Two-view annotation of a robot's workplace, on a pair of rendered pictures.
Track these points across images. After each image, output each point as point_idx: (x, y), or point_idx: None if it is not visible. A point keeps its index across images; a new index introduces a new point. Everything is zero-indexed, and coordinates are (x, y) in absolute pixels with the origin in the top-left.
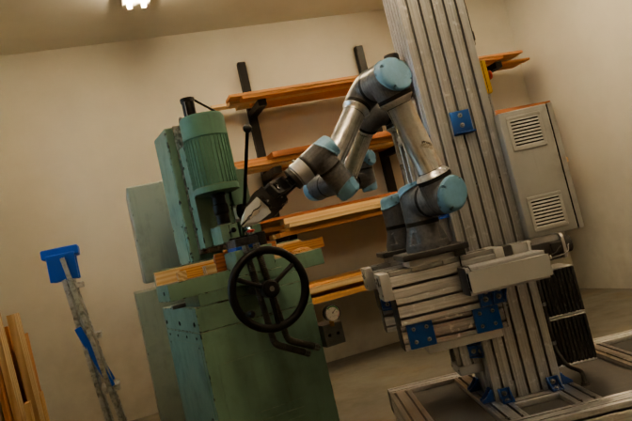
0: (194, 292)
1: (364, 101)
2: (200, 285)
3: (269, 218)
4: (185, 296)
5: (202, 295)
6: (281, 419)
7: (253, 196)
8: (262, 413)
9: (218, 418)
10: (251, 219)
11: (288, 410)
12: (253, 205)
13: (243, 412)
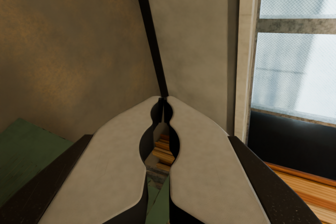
0: (164, 188)
1: None
2: (166, 201)
3: (35, 176)
4: (168, 177)
5: (155, 195)
6: (13, 186)
7: (284, 205)
8: (34, 174)
9: (71, 142)
10: (146, 111)
11: (8, 198)
12: (210, 160)
13: (53, 160)
